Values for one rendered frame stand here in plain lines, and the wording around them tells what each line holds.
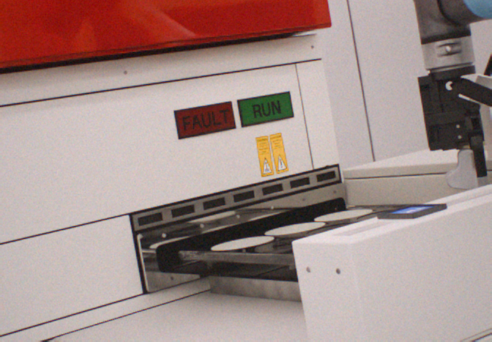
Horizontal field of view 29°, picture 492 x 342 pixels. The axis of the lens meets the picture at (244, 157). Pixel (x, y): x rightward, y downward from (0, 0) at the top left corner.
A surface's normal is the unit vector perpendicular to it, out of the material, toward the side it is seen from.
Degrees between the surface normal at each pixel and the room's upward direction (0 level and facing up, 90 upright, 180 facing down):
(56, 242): 90
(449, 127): 90
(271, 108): 90
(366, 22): 90
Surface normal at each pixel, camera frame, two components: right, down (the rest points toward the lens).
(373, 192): -0.79, 0.17
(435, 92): -0.16, 0.08
